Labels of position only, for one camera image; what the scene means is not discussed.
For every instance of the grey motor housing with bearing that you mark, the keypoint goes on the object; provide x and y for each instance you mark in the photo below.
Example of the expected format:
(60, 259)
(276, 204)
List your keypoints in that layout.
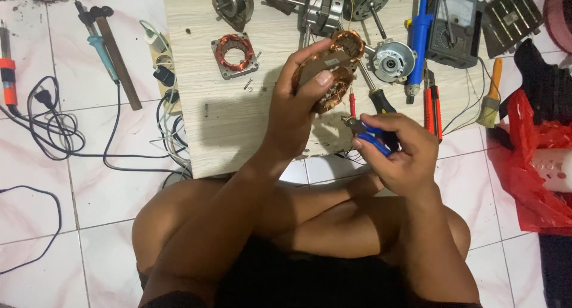
(231, 4)

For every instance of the black analog multimeter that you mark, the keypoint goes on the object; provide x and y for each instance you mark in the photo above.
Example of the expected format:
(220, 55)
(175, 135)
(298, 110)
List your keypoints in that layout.
(453, 27)

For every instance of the blue desoldering pump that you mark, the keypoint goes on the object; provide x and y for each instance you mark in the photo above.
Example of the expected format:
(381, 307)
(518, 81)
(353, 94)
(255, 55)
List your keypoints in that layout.
(418, 44)

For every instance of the person's legs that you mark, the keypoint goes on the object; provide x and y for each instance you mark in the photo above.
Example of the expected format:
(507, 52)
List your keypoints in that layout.
(308, 227)

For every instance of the red plastic bag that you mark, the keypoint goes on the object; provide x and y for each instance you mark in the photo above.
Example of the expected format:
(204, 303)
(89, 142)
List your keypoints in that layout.
(531, 174)

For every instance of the white plug adapter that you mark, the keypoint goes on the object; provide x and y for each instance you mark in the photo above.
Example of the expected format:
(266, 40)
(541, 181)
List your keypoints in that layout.
(154, 38)

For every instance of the grey round motor with shaft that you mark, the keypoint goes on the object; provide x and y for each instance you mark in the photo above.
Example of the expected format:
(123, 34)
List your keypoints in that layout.
(367, 2)

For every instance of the black cloth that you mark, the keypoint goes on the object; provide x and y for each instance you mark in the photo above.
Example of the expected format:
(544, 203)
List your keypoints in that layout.
(543, 84)

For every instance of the red multimeter probe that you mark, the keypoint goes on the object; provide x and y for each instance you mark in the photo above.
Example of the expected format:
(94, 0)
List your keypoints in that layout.
(352, 103)

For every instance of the person's right hand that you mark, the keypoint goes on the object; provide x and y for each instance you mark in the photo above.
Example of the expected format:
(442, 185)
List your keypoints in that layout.
(402, 156)

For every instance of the square framed copper stator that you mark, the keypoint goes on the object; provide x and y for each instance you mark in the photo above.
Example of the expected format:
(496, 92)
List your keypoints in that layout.
(235, 55)

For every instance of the beige power strip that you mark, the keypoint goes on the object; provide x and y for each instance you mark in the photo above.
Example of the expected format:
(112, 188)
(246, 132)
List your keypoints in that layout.
(163, 71)

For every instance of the pink round basket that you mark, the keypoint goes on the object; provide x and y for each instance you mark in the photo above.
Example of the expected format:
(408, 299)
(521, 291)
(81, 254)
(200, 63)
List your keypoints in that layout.
(558, 15)

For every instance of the copper wound motor stator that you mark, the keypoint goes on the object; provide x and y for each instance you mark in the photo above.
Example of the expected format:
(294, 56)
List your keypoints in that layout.
(335, 71)

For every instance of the person's left hand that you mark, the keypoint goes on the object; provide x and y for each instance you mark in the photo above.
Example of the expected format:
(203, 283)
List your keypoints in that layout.
(286, 106)

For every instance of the black plug adapter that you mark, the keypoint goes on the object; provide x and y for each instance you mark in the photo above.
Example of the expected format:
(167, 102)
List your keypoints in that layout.
(164, 76)

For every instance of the round silver motor cover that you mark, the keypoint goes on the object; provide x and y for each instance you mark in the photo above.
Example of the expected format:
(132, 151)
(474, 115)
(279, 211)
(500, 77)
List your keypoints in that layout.
(393, 61)

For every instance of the silver fan motor with shaft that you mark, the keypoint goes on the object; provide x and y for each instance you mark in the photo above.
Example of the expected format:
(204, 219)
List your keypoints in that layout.
(322, 12)

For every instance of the small metal screw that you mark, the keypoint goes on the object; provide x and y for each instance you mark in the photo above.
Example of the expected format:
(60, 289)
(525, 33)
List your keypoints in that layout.
(247, 83)

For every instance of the red utility knife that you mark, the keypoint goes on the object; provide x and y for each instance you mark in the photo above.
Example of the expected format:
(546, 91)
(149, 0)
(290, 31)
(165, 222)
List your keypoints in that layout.
(432, 108)

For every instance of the black finned metal block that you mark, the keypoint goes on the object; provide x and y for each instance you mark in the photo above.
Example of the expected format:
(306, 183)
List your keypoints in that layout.
(510, 20)

